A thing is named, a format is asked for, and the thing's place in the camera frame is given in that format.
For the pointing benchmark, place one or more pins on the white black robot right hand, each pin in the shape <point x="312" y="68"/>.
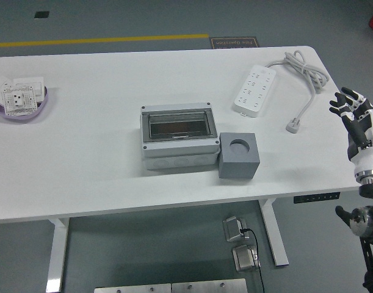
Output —
<point x="369" y="152"/>

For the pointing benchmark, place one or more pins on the grey junction box hinged lid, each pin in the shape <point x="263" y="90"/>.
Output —
<point x="180" y="148"/>

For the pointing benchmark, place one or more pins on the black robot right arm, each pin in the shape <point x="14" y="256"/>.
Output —
<point x="370" y="190"/>

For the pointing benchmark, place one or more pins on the grey cube with round hole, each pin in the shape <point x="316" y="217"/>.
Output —
<point x="235" y="168"/>

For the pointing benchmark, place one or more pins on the metal floor socket box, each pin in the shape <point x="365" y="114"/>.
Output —
<point x="245" y="259"/>
<point x="233" y="230"/>

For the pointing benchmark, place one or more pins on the black table control panel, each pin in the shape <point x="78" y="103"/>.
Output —
<point x="314" y="197"/>

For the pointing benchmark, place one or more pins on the white power strip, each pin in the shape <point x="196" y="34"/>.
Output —
<point x="254" y="90"/>

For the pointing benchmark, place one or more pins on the dark floor sign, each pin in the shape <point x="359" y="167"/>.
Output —
<point x="235" y="42"/>

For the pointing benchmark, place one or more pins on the purple bowl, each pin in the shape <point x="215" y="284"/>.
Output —
<point x="21" y="118"/>

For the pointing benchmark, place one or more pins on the white socket module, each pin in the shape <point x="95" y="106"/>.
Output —
<point x="18" y="100"/>

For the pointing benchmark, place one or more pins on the white cover plate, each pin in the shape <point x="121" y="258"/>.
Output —
<point x="0" y="85"/>

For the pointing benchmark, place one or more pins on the metal base plate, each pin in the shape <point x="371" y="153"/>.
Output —
<point x="131" y="288"/>
<point x="207" y="287"/>

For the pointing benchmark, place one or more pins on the white switch plate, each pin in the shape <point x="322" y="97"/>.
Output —
<point x="27" y="81"/>

